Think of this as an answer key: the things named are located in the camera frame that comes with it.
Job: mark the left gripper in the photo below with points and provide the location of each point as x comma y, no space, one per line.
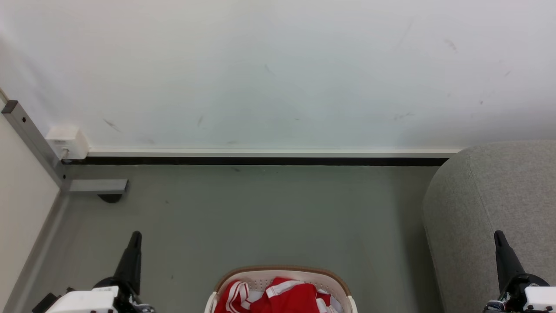
87,301

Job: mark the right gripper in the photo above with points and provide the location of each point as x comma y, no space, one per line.
532,300

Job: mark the red white striped garment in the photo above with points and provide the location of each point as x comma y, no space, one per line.
289,300

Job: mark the white laundry basket brown rim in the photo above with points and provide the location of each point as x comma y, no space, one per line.
260,278

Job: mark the grey fabric sofa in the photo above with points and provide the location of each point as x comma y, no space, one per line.
486,204

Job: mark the black round foot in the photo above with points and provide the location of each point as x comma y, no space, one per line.
110,198

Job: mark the grey metal base bar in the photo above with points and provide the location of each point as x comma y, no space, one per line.
97,186

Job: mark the grey partition bottom rail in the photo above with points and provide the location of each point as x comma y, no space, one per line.
37,256

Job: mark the white wall socket box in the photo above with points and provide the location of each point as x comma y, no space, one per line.
69,141

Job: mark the white wall baseboard strip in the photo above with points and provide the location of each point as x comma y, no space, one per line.
269,153

